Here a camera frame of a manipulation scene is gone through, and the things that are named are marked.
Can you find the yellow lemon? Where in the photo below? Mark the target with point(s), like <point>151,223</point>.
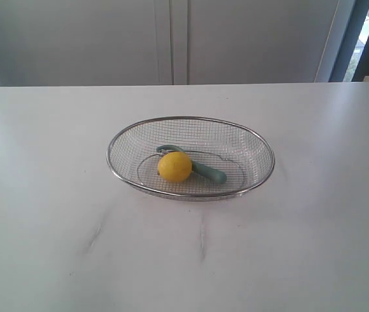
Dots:
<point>175,167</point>

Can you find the teal handled peeler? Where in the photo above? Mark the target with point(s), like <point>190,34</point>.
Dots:
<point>216,176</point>

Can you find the white cabinet doors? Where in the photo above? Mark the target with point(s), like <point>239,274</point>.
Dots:
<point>82,43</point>

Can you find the oval wire mesh basket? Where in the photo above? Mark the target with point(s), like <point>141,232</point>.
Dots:
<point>241,154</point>

